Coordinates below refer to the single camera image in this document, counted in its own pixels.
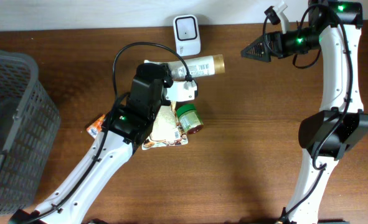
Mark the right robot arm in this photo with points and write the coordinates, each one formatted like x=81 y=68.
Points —
x=333 y=29

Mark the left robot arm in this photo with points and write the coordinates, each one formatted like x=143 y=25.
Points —
x=124 y=129

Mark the green lidded jar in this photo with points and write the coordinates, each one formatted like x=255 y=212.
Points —
x=189 y=119

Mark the white barcode scanner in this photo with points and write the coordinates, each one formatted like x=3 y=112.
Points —
x=187 y=35

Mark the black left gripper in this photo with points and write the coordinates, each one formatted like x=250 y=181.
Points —
x=169 y=73

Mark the orange snack packet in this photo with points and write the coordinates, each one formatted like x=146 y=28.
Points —
x=95 y=127

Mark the beige snack bag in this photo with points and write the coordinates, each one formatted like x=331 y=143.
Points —
x=167 y=130

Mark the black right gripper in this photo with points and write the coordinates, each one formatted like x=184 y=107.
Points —
x=259 y=49

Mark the grey plastic basket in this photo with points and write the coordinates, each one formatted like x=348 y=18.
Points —
x=29 y=121

